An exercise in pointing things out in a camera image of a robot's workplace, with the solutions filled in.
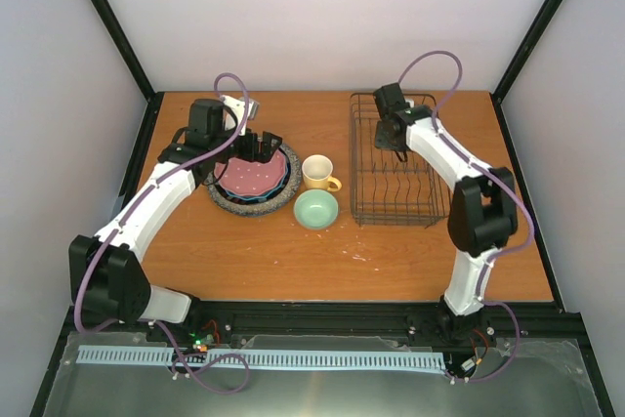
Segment yellow ceramic mug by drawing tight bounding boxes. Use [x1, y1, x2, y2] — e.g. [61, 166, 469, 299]
[302, 154, 343, 192]

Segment mint green ceramic bowl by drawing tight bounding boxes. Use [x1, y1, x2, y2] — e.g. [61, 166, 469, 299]
[293, 189, 339, 230]

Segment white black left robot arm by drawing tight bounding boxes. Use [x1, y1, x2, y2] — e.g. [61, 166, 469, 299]
[69, 95, 281, 342]

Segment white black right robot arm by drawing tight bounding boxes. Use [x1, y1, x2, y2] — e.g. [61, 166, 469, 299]
[268, 84, 518, 344]

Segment pink polka dot plate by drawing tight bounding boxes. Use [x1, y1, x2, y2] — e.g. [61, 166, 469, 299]
[214, 150, 287, 198]

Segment teal blue plate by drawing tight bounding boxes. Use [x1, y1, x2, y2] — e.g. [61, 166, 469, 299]
[218, 153, 289, 204]

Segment speckled large stoneware plate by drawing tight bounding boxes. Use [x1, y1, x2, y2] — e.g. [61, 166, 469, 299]
[206, 143, 303, 217]

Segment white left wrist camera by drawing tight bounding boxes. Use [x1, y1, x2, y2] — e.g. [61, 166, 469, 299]
[220, 95, 259, 121]

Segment dark wire dish rack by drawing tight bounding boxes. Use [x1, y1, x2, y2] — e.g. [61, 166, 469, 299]
[350, 93, 450, 227]

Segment left electronics board with wires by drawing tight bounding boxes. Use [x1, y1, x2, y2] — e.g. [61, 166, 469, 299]
[190, 319, 221, 353]

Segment right connector with wires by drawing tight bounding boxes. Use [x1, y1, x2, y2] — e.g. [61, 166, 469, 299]
[460, 328, 491, 377]

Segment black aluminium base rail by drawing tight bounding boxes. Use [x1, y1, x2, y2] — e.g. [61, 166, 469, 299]
[62, 300, 585, 354]

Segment black frame post right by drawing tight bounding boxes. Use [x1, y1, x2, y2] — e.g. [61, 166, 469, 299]
[491, 0, 563, 106]

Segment black frame post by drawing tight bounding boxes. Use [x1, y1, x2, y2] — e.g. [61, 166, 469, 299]
[491, 0, 563, 106]
[90, 0, 156, 102]

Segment black frame post left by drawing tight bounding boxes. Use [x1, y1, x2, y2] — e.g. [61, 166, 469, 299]
[90, 0, 156, 102]

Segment light blue slotted cable duct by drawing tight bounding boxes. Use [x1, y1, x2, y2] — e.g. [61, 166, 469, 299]
[75, 345, 445, 374]

